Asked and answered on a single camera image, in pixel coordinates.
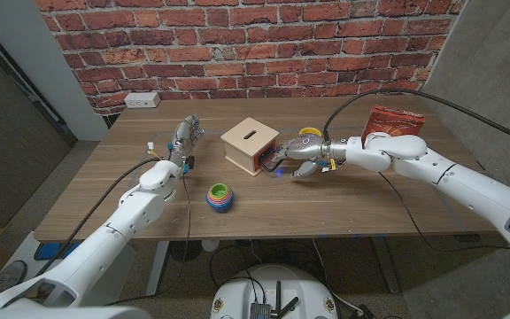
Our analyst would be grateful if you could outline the white power outlet strip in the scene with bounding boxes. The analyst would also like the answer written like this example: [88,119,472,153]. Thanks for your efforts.
[123,91,161,110]

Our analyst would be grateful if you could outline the white table leg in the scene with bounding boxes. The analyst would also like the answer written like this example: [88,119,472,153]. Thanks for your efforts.
[145,240,171,299]

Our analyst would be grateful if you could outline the wooden box with slot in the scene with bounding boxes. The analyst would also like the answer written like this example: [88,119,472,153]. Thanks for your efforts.
[220,117,280,177]

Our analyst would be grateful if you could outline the red snack package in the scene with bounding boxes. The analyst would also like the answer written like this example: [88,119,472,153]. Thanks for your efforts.
[360,104,426,145]

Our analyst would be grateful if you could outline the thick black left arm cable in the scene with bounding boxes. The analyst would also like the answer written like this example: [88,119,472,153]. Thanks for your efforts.
[33,157,163,278]

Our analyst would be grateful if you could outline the rainbow stacking cups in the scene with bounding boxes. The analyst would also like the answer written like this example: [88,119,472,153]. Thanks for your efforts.
[205,183,235,214]

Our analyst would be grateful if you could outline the grey table leg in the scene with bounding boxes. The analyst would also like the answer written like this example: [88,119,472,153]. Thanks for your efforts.
[372,237,401,295]

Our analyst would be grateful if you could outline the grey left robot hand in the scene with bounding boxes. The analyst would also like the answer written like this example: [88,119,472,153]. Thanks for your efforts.
[166,114,206,174]

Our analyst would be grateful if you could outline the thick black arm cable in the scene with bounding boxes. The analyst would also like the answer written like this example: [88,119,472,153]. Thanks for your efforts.
[33,157,163,278]
[322,88,510,151]

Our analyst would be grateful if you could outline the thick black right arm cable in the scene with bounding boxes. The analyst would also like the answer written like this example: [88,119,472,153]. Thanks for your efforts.
[322,88,510,151]

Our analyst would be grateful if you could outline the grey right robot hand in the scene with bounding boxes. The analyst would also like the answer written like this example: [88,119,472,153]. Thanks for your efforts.
[274,135,349,179]

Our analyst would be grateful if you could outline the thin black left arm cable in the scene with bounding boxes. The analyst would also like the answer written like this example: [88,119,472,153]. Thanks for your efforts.
[104,173,193,307]

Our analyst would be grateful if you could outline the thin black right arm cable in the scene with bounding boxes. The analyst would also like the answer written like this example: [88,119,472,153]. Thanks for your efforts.
[377,171,510,258]

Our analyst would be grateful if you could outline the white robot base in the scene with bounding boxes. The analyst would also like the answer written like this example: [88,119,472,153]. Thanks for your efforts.
[210,264,339,319]

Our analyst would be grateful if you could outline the printed brick wall backdrop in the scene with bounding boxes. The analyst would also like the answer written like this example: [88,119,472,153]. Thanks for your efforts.
[35,0,468,117]

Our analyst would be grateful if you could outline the grey shoe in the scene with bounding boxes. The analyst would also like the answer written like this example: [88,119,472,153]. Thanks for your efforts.
[0,260,28,292]

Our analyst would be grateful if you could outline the wooden drawer with red front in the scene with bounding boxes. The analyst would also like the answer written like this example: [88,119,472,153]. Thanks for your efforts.
[253,139,285,174]

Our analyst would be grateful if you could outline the white robot head rim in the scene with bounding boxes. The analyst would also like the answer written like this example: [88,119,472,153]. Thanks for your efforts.
[0,304,152,319]

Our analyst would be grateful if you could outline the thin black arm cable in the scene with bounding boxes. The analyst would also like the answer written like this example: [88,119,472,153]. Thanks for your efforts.
[104,173,193,307]
[377,171,510,258]

